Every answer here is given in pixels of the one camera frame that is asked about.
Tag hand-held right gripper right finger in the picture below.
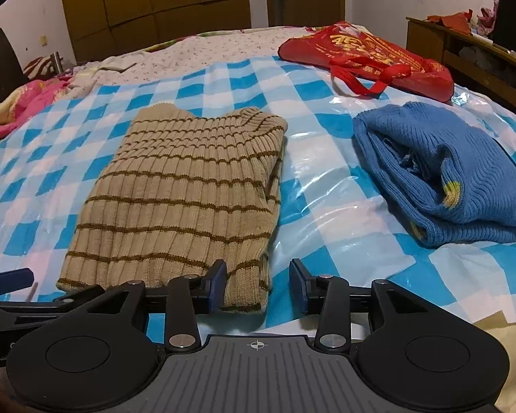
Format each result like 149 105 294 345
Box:
290 259 431 352

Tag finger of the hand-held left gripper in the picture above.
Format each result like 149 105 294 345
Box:
0 267 34 299
0 285 106 325

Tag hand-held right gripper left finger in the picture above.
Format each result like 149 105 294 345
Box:
86 259 227 352

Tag tan striped knit sweater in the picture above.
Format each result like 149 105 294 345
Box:
56 102 289 314

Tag blue checked plastic sheet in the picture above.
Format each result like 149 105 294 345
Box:
0 54 516 340

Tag pink floral quilt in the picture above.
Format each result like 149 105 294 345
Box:
0 78 76 145

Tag blue knit sweater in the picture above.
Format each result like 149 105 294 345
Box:
353 101 516 249

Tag red white striped cloth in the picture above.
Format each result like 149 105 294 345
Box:
23 56 76 80

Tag dark brown headboard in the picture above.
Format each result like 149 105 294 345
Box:
0 28 26 108

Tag pale yellow cloth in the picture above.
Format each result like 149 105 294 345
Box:
473 316 516 413

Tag white floral bedsheet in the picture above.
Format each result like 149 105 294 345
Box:
71 23 370 87

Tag red shopping bag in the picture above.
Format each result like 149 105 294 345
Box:
277 21 455 103

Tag wooden bedside desk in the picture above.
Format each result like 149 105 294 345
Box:
406 16 516 125

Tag brown wooden wardrobe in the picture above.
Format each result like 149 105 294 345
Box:
58 0 252 63

